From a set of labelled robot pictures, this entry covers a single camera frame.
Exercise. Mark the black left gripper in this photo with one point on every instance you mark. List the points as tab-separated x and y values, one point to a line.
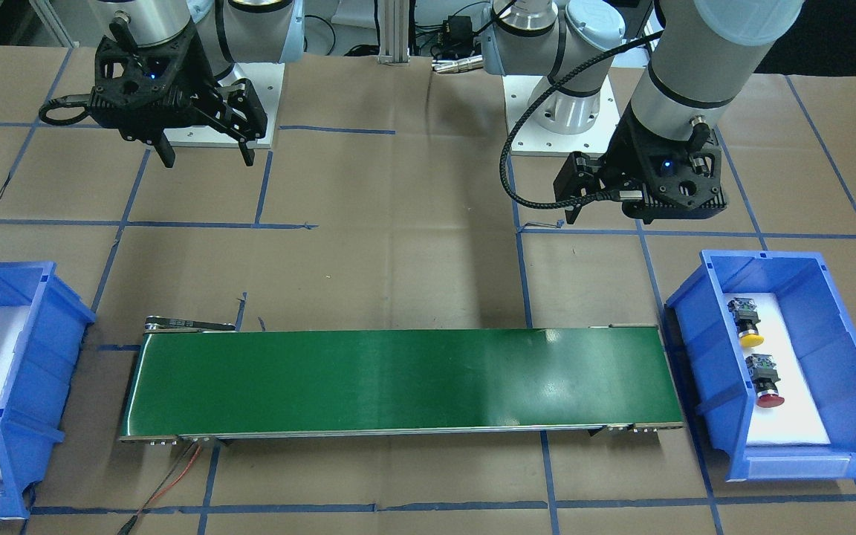
627	149

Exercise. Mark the green conveyor belt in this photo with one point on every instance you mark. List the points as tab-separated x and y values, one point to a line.
313	384

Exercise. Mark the yellow push button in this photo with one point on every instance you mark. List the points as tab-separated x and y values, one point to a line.
746	319

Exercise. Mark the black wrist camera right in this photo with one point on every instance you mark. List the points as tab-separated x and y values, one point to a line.
235	110

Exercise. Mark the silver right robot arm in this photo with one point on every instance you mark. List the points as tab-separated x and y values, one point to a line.
232	32

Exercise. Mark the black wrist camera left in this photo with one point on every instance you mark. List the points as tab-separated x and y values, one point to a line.
577	183

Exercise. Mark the blue bin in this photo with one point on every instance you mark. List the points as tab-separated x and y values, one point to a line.
36	390
824	340

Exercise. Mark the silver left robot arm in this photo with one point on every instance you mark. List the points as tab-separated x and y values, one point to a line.
702	59

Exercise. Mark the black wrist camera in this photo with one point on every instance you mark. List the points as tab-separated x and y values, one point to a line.
577	183
235	110

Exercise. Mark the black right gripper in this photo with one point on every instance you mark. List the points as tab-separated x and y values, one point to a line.
195	76

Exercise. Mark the red push button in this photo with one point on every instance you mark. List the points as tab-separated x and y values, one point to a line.
764	377

